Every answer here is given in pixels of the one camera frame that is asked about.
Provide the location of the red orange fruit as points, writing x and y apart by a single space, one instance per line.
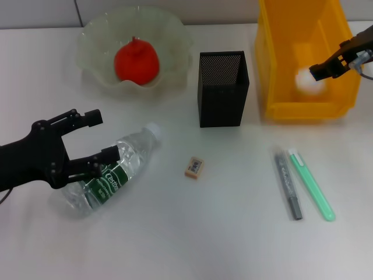
137 64

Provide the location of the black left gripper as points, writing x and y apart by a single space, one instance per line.
32 157

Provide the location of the beige eraser with barcode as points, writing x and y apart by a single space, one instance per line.
194 168

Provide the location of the mint green pen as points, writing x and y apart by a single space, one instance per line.
311 186

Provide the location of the yellow plastic bin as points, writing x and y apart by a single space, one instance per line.
309 111

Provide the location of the black mesh pen holder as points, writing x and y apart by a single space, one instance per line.
221 105

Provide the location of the grey pen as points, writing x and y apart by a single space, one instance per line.
287 183

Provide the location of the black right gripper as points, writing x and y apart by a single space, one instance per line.
364 38

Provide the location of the clear wavy glass fruit bowl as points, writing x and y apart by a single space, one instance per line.
172 43

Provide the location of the white paper ball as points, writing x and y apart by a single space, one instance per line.
309 86

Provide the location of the clear green-label water bottle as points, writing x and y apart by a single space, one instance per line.
137 146

